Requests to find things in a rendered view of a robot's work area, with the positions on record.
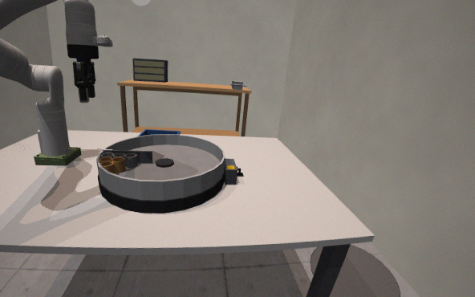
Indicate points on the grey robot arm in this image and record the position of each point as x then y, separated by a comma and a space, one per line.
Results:
80, 30

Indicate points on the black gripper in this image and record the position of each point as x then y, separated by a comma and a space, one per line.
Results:
84, 54

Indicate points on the blue shallow tray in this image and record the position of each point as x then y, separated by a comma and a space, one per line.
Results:
151, 131

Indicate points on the bronze bushing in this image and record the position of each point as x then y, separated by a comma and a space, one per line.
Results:
119, 164
103, 159
109, 166

